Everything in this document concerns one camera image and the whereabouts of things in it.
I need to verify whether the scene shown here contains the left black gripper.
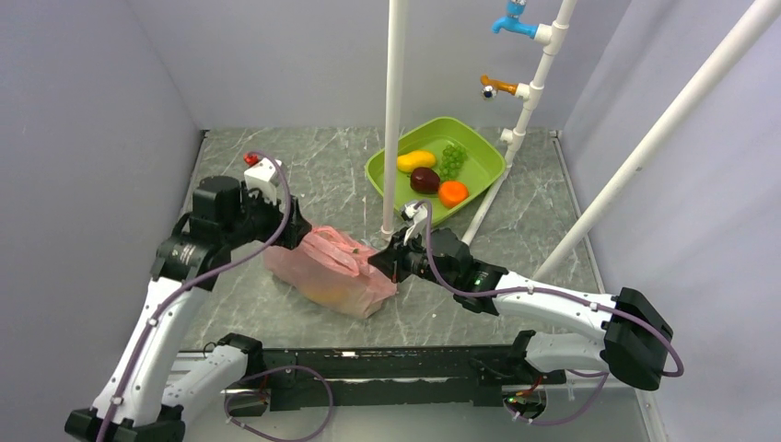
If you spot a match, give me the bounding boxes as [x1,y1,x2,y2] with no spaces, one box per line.
[223,180,311,250]

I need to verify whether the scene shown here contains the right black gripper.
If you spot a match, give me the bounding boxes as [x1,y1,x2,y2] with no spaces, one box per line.
[368,227,458,291]

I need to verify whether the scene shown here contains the pink plastic bag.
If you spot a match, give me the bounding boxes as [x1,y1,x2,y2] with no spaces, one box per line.
[262,226,397,320]

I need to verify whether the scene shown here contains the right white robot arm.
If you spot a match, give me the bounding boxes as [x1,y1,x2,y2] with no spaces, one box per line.
[368,228,682,391]

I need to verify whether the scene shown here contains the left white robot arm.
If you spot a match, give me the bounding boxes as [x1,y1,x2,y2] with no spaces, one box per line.
[64,176,311,441]

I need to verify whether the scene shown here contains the dark red fake apple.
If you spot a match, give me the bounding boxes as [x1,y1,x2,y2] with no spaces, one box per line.
[409,167,441,194]

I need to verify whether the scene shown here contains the orange fake persimmon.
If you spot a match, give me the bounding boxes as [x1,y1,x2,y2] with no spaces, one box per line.
[437,180,470,209]

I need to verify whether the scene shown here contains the yellow fake mango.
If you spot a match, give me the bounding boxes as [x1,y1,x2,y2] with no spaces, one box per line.
[396,150,437,174]

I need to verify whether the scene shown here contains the green fake grapes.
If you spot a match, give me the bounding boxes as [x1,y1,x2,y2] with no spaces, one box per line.
[438,143,467,181]

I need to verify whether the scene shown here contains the green plastic tray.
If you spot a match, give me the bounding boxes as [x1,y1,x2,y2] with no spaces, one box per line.
[365,116,507,231]

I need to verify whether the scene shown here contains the orange plastic faucet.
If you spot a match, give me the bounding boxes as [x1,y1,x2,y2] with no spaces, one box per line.
[480,75,518,100]

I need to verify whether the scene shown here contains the blue plastic faucet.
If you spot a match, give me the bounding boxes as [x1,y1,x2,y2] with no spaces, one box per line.
[491,0,539,39]

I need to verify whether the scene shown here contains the white diagonal pole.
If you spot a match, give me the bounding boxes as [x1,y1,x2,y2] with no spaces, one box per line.
[533,0,780,280]

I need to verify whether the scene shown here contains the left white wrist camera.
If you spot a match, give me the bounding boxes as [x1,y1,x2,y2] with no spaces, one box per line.
[243,152,285,204]

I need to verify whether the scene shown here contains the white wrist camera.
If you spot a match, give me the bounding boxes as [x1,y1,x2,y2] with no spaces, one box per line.
[243,152,285,204]
[401,200,430,246]

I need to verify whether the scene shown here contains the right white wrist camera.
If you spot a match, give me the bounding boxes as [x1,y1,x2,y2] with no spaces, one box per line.
[401,200,430,246]

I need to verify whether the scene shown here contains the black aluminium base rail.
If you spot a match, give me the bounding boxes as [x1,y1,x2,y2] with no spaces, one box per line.
[164,346,642,416]

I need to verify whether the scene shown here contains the white PVC pipe frame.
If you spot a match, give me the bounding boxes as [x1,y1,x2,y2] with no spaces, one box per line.
[380,0,577,244]

